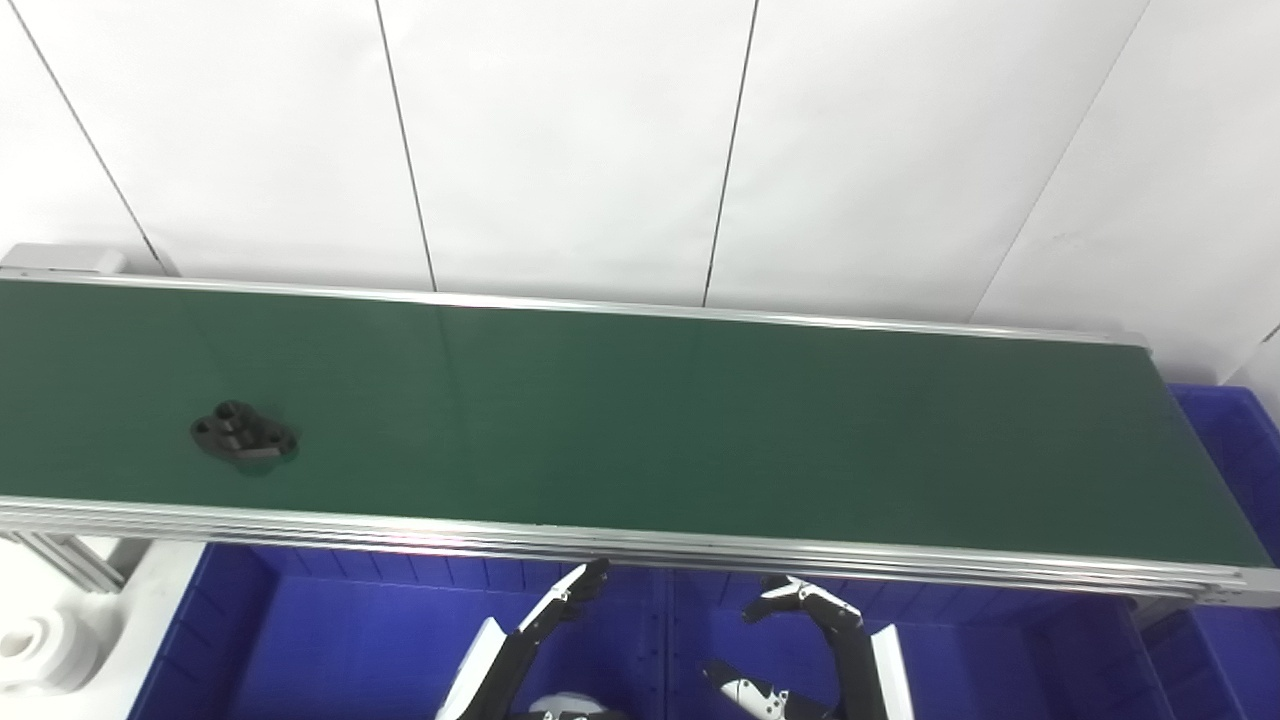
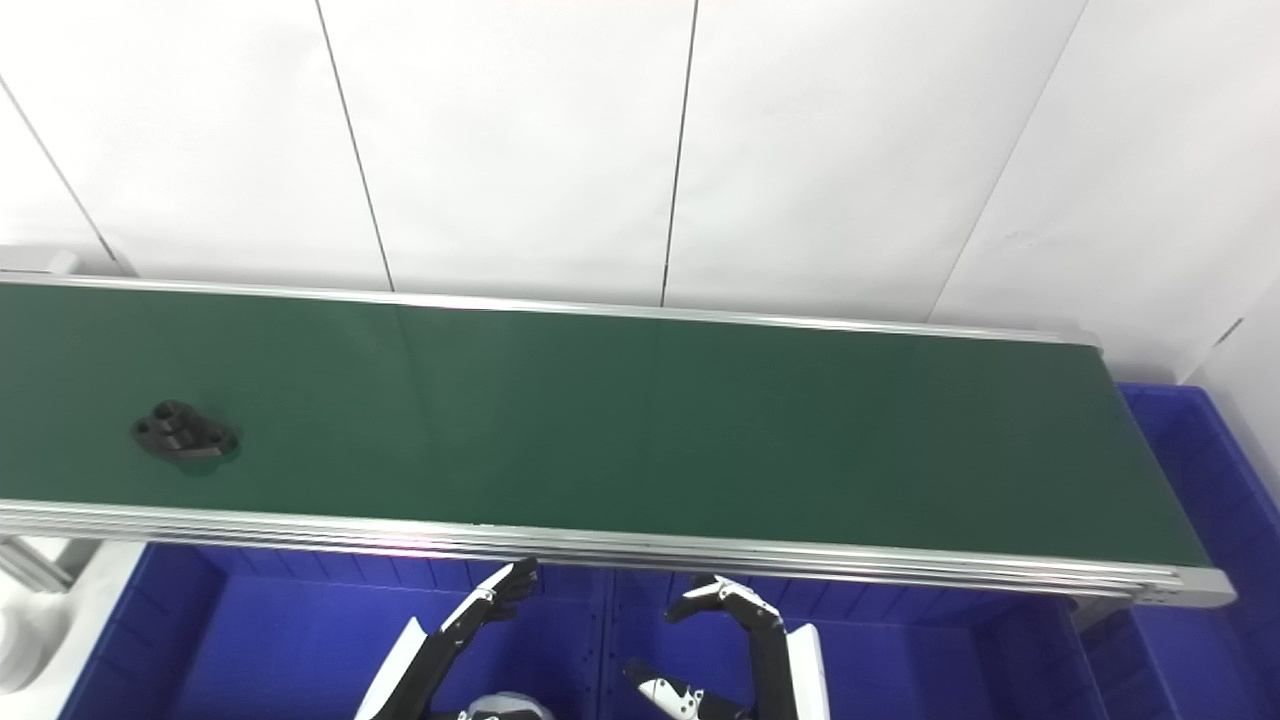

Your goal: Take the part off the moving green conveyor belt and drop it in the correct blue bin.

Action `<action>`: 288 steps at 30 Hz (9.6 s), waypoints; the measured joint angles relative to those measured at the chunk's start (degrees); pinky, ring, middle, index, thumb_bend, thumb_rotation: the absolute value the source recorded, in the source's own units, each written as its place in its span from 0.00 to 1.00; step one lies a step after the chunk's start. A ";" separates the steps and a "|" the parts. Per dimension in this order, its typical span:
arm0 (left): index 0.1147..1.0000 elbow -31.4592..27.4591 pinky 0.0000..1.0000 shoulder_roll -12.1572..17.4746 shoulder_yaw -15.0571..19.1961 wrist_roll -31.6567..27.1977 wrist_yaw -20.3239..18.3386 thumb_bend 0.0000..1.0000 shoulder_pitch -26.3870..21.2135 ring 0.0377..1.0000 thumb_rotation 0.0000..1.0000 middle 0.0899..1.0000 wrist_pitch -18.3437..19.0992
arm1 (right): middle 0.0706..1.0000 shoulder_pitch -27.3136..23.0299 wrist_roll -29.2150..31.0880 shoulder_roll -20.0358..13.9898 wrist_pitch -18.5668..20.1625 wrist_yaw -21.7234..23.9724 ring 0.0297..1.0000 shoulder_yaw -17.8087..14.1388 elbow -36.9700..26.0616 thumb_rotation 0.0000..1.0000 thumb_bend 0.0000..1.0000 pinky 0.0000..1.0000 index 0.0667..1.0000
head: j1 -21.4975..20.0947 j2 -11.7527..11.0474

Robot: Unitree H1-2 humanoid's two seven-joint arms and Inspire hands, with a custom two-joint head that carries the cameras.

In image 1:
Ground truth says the black flanged machined part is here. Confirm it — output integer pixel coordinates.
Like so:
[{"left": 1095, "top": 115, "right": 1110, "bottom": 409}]
[{"left": 190, "top": 400, "right": 300, "bottom": 462}]

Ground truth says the grey conveyor end housing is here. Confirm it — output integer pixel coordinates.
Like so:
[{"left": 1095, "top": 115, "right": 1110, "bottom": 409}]
[{"left": 0, "top": 243, "right": 128, "bottom": 280}]

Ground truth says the white round plastic part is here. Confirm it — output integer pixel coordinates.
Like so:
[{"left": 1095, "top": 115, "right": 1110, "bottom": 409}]
[{"left": 0, "top": 610, "right": 103, "bottom": 697}]

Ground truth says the aluminium extrusion conveyor leg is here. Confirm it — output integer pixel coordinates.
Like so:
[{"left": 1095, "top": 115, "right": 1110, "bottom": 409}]
[{"left": 0, "top": 530, "right": 127, "bottom": 597}]

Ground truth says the blue plastic bin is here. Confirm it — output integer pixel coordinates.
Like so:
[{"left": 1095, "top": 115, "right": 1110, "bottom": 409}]
[
  {"left": 1140, "top": 384, "right": 1280, "bottom": 720},
  {"left": 664, "top": 570, "right": 1176, "bottom": 720},
  {"left": 128, "top": 543, "right": 669, "bottom": 720}
]

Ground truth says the green conveyor belt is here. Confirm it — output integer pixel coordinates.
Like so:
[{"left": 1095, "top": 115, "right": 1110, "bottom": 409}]
[{"left": 0, "top": 270, "right": 1280, "bottom": 609}]

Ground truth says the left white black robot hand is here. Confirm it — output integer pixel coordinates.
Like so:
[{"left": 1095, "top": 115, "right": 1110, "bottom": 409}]
[{"left": 436, "top": 558, "right": 627, "bottom": 720}]

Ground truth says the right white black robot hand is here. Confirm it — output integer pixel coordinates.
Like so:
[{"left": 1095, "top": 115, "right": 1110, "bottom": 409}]
[{"left": 703, "top": 575, "right": 913, "bottom": 720}]

